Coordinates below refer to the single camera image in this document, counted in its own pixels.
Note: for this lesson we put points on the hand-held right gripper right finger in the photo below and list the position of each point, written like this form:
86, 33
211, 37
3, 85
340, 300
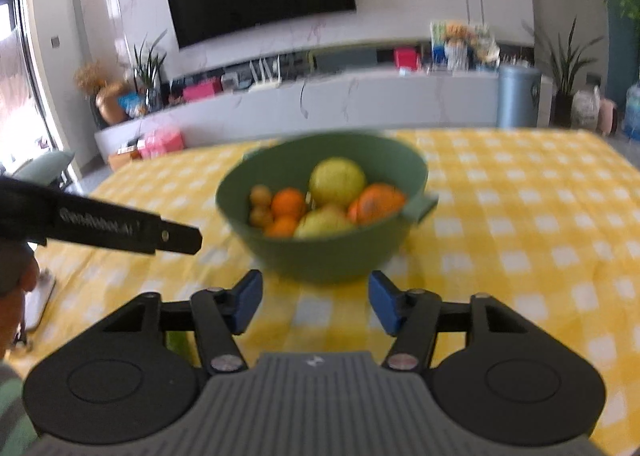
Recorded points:
385, 303

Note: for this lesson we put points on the brown vase with dried flowers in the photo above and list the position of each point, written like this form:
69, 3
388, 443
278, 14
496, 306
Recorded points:
110, 103

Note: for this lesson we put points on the pink box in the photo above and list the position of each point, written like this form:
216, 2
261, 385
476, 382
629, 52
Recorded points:
202, 90

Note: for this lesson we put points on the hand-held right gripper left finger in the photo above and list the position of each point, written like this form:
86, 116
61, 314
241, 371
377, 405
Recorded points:
247, 303

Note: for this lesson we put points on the yellow-green pear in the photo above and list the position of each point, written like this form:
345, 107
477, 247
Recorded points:
322, 225
337, 180

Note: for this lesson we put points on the green colander bowl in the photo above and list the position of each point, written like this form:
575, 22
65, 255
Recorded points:
320, 261

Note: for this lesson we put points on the red box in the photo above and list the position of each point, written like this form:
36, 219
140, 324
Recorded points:
406, 59

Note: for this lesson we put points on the brown kiwi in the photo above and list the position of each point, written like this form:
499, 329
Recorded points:
261, 196
259, 217

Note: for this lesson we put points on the long-leaved potted plant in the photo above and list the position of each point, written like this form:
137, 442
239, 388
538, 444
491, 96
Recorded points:
565, 75

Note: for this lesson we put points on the person's green striped clothing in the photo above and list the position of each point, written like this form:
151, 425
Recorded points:
12, 411

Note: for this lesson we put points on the person's left hand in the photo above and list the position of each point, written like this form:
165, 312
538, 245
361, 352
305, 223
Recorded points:
27, 278

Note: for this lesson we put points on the white plastic bag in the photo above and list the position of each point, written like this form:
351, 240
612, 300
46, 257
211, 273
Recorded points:
585, 110

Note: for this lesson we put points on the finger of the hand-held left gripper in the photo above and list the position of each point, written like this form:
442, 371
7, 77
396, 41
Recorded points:
247, 303
180, 238

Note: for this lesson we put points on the small green potted plant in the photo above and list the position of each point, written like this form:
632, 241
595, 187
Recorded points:
150, 70

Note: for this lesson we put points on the marble television console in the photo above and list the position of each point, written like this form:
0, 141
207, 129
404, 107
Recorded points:
350, 105

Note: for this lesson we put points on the pink bag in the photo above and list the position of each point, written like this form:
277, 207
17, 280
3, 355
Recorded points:
160, 144

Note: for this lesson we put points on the grey-blue trash can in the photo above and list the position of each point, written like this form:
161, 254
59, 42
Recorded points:
519, 95

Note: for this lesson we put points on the green chair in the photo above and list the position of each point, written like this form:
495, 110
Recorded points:
45, 168

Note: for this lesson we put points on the white router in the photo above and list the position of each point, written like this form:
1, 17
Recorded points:
264, 78

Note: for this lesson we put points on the orange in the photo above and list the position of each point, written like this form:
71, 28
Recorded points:
377, 203
282, 227
288, 202

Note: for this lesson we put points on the blue water jug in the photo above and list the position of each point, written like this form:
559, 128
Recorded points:
633, 110

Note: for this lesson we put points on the yellow checked tablecloth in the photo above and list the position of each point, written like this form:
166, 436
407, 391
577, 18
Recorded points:
525, 236

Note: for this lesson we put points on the pink stool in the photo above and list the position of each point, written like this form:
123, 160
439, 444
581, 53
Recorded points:
607, 118

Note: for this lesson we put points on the blue picture card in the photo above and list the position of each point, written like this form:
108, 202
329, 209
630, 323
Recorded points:
437, 48

